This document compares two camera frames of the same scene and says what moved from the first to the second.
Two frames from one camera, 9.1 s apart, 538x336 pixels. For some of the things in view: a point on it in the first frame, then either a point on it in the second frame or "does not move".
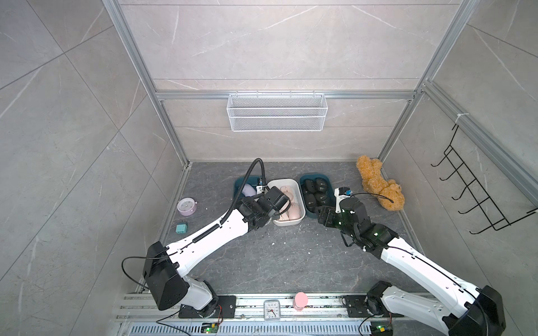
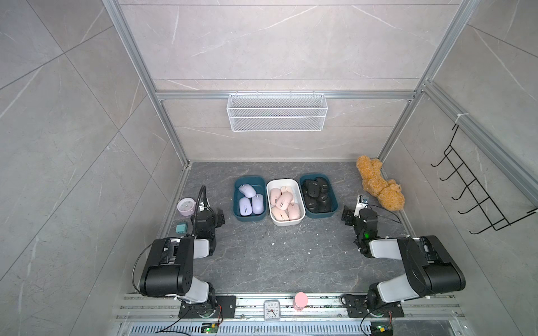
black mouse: x=320 y=198 does not move
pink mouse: x=285 y=216 does not move
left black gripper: x=275 y=215 → x=218 y=218
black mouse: x=310 y=202 does not move
